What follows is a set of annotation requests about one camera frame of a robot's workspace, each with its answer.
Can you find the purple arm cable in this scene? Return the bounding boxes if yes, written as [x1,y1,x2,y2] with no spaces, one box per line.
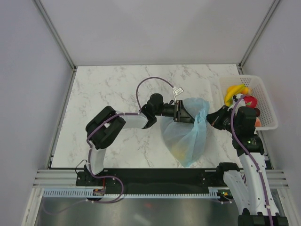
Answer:
[86,76,177,203]
[221,98,275,226]

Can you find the fake watermelon slice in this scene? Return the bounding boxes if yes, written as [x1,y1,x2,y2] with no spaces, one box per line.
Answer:
[255,117,261,127]

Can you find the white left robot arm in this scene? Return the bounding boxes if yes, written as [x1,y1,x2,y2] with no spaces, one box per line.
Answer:
[86,93,194,186]

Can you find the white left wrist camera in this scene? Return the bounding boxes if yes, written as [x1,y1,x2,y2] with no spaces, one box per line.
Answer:
[173,87,184,102]

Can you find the yellow fake banana bunch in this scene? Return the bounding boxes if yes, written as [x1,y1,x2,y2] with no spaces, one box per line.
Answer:
[224,84,249,106]

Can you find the light blue plastic bag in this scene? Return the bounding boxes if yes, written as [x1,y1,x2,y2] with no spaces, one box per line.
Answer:
[160,97,209,167]

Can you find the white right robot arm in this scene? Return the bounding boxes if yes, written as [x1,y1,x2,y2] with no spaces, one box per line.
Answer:
[206,105,289,226]

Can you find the white plastic fruit basket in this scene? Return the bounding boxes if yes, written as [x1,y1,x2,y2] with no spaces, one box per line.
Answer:
[218,75,278,131]

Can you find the orange fake peach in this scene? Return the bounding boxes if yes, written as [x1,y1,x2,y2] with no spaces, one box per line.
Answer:
[244,87,252,96]

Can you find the aluminium corner post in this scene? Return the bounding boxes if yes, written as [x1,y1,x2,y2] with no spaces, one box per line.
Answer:
[32,0,78,71]
[237,0,282,74]

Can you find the right aluminium corner post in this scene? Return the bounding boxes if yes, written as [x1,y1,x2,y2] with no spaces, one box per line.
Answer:
[237,0,282,74]

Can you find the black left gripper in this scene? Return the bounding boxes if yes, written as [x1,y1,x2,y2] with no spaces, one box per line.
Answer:
[154,100,195,124]

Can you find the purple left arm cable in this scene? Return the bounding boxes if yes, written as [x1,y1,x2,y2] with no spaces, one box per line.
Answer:
[86,76,177,203]

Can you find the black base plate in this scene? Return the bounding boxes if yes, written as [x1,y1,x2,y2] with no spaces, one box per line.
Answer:
[75,167,244,195]

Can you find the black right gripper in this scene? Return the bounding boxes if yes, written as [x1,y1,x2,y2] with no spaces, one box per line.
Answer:
[204,105,240,134]

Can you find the dark purple fake plum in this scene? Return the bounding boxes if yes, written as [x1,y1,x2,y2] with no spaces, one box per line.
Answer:
[254,108,261,117]

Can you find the white slotted cable duct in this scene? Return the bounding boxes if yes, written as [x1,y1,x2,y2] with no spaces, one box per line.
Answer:
[43,187,233,198]

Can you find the left aluminium corner post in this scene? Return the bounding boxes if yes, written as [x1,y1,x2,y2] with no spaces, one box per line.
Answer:
[32,0,78,71]

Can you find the aluminium frame rail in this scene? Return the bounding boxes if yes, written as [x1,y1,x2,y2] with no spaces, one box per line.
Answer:
[33,169,288,189]

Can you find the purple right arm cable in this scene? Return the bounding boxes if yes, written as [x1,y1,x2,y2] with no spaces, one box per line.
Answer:
[221,98,275,226]

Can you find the red fake dragon fruit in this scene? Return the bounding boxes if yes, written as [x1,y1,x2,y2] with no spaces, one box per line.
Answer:
[239,96,258,109]

